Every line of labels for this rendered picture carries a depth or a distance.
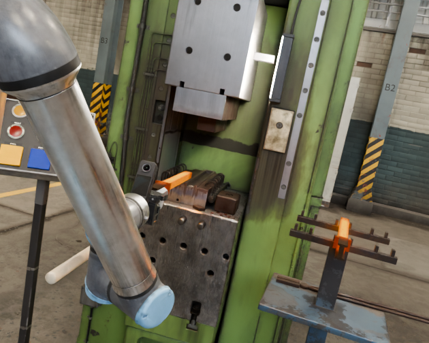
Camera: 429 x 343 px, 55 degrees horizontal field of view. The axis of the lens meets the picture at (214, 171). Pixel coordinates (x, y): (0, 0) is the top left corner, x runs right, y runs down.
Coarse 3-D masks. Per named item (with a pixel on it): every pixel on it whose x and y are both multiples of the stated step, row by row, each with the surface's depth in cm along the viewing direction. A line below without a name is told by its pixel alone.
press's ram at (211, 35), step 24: (192, 0) 154; (216, 0) 153; (240, 0) 151; (192, 24) 155; (216, 24) 154; (240, 24) 152; (264, 24) 185; (192, 48) 157; (216, 48) 155; (240, 48) 153; (168, 72) 159; (192, 72) 158; (216, 72) 156; (240, 72) 154; (240, 96) 158
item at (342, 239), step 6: (342, 222) 142; (348, 222) 143; (342, 228) 133; (348, 228) 135; (342, 234) 126; (336, 240) 119; (342, 240) 115; (348, 240) 118; (336, 246) 120; (342, 246) 111; (348, 246) 118; (336, 252) 116; (342, 252) 111; (336, 258) 112; (342, 258) 112
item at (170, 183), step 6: (180, 174) 146; (186, 174) 148; (156, 180) 124; (168, 180) 131; (174, 180) 133; (180, 180) 140; (186, 180) 148; (156, 186) 116; (162, 186) 119; (168, 186) 123; (174, 186) 133; (168, 192) 124
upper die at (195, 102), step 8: (176, 88) 160; (184, 88) 159; (176, 96) 160; (184, 96) 160; (192, 96) 159; (200, 96) 158; (208, 96) 158; (216, 96) 157; (224, 96) 157; (176, 104) 161; (184, 104) 160; (192, 104) 159; (200, 104) 159; (208, 104) 158; (216, 104) 158; (224, 104) 157; (232, 104) 177; (184, 112) 160; (192, 112) 160; (200, 112) 159; (208, 112) 159; (216, 112) 158; (224, 112) 160; (232, 112) 182
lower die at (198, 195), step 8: (192, 176) 185; (208, 176) 187; (184, 184) 164; (200, 184) 170; (208, 184) 173; (176, 192) 165; (184, 192) 165; (192, 192) 164; (200, 192) 163; (208, 192) 165; (184, 200) 165; (192, 200) 165; (200, 200) 164
